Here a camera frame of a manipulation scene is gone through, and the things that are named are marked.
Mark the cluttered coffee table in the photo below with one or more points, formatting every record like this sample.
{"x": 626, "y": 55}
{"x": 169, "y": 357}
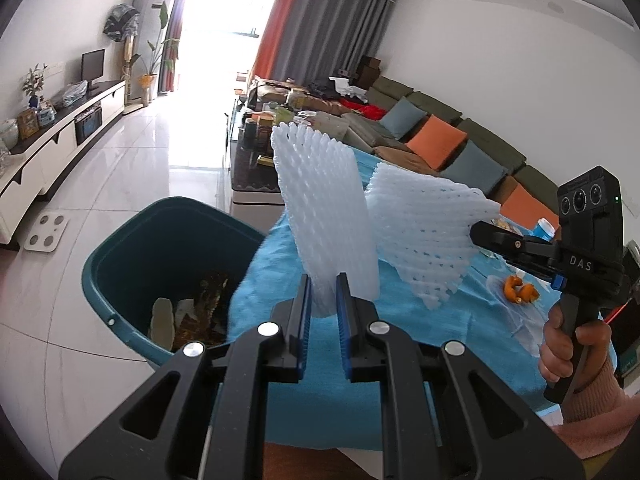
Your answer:
{"x": 250, "y": 170}

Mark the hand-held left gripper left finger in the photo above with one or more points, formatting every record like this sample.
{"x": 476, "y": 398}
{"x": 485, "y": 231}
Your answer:
{"x": 303, "y": 330}

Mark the beige paper bag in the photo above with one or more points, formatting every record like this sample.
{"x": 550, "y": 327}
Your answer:
{"x": 330, "y": 127}

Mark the white and black TV cabinet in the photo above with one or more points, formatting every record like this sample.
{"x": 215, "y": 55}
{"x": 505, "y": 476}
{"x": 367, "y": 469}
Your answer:
{"x": 50, "y": 150}

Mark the tall plant in orange pot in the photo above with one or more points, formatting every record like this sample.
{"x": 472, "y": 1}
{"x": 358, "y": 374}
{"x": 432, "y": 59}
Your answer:
{"x": 146, "y": 82}

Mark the flower vase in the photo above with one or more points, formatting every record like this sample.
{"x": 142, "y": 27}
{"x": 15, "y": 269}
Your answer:
{"x": 34, "y": 85}

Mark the patterned grey orange curtain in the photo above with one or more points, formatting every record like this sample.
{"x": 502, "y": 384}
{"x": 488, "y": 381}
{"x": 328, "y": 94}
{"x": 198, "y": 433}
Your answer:
{"x": 175, "y": 45}

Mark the red cloth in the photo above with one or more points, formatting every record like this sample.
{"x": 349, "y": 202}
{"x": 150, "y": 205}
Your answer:
{"x": 365, "y": 110}

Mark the teal trash bin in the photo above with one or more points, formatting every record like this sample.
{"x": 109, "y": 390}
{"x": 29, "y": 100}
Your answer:
{"x": 130, "y": 270}

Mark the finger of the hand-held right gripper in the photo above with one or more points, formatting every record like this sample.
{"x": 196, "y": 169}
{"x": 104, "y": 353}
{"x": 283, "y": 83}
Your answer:
{"x": 540, "y": 269}
{"x": 515, "y": 242}

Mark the clear plastic bag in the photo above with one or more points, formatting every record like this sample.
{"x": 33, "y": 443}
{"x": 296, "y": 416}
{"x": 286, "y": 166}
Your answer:
{"x": 76, "y": 94}

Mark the olive green sofa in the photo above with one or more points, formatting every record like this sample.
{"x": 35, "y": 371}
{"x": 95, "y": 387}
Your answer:
{"x": 450, "y": 105}

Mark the pile of clothes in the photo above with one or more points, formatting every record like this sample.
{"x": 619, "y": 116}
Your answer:
{"x": 335, "y": 89}

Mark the window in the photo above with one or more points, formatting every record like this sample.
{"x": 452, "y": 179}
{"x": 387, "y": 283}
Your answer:
{"x": 235, "y": 30}

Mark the black monitor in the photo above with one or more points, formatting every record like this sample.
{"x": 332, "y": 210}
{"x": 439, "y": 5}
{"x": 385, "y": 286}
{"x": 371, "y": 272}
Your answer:
{"x": 93, "y": 65}

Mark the grey and orange curtain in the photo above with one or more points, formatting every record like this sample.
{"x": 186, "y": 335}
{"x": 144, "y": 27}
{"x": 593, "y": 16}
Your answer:
{"x": 330, "y": 25}

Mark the blue cup with white lid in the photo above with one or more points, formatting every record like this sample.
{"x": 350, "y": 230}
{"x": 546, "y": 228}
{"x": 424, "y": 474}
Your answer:
{"x": 544, "y": 230}

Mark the floor fan with floral cover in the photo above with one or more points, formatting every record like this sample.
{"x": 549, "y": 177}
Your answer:
{"x": 121, "y": 22}

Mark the brown cardboard boxes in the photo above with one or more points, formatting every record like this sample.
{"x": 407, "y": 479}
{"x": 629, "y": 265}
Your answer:
{"x": 369, "y": 71}

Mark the person's right hand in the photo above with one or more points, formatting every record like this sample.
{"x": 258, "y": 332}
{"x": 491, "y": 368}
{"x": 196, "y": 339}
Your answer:
{"x": 551, "y": 350}

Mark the person's right forearm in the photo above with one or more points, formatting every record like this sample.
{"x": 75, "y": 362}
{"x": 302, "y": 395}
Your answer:
{"x": 600, "y": 400}

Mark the orange peel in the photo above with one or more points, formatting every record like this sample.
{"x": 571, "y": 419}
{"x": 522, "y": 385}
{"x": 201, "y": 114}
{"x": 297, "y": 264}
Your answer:
{"x": 520, "y": 291}

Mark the wide orange cushion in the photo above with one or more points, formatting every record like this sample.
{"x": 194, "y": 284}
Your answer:
{"x": 527, "y": 207}

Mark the slim orange cushion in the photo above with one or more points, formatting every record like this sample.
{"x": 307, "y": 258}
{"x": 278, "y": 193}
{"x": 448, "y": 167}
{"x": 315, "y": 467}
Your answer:
{"x": 437, "y": 142}

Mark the white bathroom scale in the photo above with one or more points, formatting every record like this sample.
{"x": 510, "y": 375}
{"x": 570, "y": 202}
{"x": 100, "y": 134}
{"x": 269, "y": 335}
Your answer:
{"x": 47, "y": 231}

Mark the white standing air conditioner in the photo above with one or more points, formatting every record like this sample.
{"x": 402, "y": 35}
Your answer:
{"x": 150, "y": 20}

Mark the gold photo frame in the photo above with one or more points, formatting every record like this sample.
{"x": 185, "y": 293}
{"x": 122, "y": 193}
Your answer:
{"x": 28, "y": 125}

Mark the large grey-blue cushion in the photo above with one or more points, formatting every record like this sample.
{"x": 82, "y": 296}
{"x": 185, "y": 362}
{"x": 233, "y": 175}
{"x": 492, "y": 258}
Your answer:
{"x": 475, "y": 167}

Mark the gold foil wrapper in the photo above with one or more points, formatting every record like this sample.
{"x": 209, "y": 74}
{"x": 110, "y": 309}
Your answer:
{"x": 210, "y": 295}
{"x": 192, "y": 332}

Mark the white ceramic jar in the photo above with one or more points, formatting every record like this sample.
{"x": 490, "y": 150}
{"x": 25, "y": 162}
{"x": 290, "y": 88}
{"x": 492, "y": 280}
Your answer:
{"x": 9, "y": 134}

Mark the blue and white ceramic pot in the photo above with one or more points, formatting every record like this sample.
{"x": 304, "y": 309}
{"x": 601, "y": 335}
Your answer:
{"x": 46, "y": 115}

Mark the clear cookie packet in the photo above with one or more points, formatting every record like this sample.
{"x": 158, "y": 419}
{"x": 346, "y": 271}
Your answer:
{"x": 507, "y": 226}

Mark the small grey-blue cushion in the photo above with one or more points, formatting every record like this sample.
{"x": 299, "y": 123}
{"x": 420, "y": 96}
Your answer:
{"x": 405, "y": 117}

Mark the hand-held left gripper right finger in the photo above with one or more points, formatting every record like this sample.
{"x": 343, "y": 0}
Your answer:
{"x": 344, "y": 330}

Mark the white foam fruit net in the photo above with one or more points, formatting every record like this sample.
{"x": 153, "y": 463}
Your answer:
{"x": 325, "y": 210}
{"x": 425, "y": 230}

